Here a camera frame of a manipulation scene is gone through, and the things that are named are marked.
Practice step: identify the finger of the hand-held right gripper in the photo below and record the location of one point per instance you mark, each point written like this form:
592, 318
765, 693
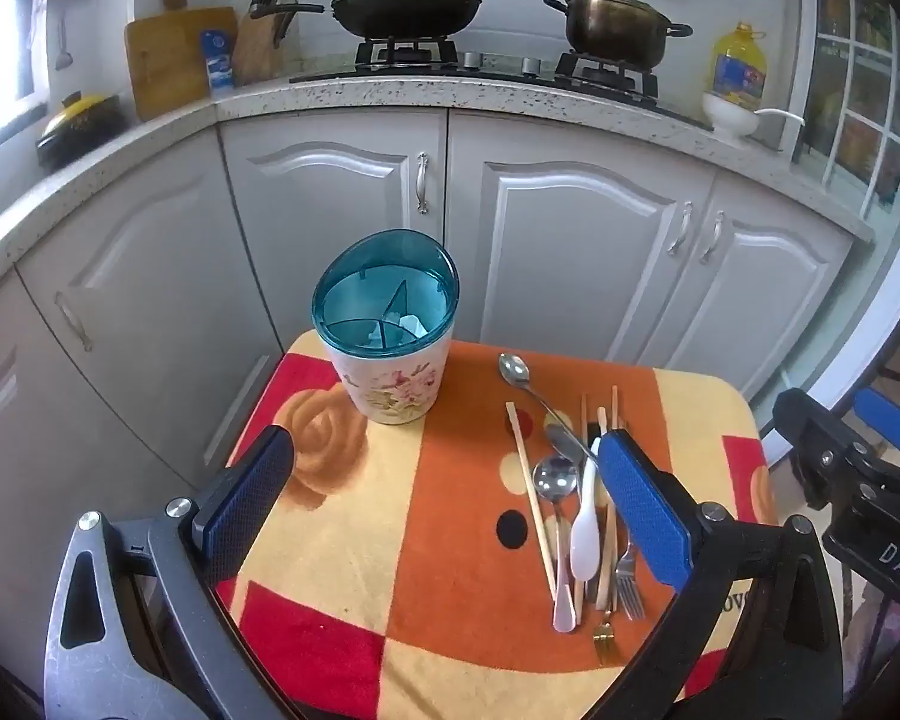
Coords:
817, 442
889, 416

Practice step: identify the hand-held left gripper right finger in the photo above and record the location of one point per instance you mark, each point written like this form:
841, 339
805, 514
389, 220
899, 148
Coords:
645, 510

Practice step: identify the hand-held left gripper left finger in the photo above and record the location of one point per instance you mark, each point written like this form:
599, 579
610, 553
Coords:
247, 495

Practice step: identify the white plastic spoon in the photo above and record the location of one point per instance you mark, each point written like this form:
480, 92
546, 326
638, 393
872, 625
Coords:
585, 540

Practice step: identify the light wooden chopstick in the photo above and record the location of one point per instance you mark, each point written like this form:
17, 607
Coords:
529, 495
602, 420

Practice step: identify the teal-rimmed floral utensil holder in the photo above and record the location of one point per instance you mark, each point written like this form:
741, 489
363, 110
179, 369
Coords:
390, 390

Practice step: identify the long metal spoon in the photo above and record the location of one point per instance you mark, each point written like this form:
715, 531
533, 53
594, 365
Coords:
514, 371

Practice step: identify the silver fork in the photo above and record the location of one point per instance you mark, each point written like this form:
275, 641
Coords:
630, 592

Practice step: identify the orange printed blanket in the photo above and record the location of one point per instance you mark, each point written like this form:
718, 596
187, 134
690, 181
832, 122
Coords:
390, 540

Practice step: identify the white-framed glass door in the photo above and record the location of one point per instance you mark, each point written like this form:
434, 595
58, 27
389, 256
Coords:
832, 127

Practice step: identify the white ladle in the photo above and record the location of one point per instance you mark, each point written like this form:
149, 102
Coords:
784, 116

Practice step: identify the white bowl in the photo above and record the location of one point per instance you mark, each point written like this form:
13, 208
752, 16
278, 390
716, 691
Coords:
727, 120

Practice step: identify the yellow oil bottle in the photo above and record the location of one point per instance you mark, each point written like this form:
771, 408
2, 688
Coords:
739, 75

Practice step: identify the yellow and black pot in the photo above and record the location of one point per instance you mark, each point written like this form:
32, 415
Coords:
79, 127

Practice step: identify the blue packet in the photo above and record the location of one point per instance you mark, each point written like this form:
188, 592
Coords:
217, 64

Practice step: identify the wooden cutting board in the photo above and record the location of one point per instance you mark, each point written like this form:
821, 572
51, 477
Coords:
165, 67

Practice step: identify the wooden knife block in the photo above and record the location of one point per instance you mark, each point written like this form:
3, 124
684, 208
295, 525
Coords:
259, 52

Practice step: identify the dark stockpot with lid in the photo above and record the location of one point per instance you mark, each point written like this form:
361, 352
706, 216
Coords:
615, 30

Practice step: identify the black gas stove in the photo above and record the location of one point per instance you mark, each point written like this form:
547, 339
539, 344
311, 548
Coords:
495, 71

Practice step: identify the hanging metal peeler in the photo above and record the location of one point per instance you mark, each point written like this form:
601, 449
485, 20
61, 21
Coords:
62, 52

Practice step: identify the kitchen window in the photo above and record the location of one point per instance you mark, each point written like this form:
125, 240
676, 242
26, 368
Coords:
0, 52

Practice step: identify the black wok with lid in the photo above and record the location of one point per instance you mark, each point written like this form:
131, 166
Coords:
405, 11

